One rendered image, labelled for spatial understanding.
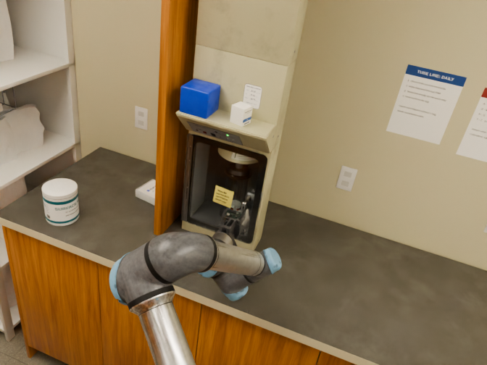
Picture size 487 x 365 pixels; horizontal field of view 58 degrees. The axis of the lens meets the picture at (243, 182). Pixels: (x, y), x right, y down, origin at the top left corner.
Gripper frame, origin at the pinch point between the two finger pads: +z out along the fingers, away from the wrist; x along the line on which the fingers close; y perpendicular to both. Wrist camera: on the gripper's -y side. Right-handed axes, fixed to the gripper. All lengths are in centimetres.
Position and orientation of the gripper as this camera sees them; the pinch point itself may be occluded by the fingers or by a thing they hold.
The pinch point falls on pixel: (243, 214)
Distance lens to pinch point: 164.5
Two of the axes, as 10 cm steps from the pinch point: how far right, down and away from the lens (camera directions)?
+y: 0.9, -8.5, -5.1
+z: 3.4, -4.6, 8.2
